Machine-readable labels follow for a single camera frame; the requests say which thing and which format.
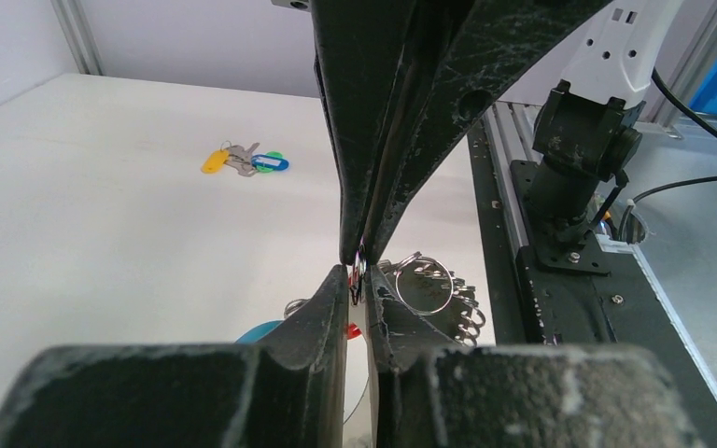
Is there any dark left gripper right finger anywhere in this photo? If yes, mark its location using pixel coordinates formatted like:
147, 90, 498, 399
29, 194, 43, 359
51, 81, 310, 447
364, 267, 702, 447

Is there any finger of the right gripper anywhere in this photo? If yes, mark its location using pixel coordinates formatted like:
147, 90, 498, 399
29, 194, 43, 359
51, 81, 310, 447
364, 1, 607, 263

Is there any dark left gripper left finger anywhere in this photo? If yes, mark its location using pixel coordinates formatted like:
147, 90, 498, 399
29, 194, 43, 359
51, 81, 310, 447
0, 265, 348, 447

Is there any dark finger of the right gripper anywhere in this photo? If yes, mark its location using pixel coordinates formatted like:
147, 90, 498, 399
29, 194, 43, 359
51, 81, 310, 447
311, 1, 431, 265

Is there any red tagged key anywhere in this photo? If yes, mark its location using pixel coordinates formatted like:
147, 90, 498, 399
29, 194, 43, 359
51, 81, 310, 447
346, 271, 363, 341

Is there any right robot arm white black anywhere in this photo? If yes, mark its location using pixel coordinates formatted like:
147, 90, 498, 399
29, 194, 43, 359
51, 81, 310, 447
310, 1, 703, 447

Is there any green tagged key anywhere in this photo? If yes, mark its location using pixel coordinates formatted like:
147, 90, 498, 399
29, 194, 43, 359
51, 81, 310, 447
253, 149, 287, 175

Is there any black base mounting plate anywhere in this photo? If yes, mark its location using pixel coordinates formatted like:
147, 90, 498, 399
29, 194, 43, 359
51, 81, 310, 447
468, 102, 717, 447

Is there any right black camera cable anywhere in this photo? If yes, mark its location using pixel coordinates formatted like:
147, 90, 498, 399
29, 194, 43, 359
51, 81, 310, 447
587, 67, 717, 230

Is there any aluminium frame post right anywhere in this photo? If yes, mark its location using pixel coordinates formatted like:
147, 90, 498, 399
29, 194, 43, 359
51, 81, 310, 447
50, 0, 105, 76

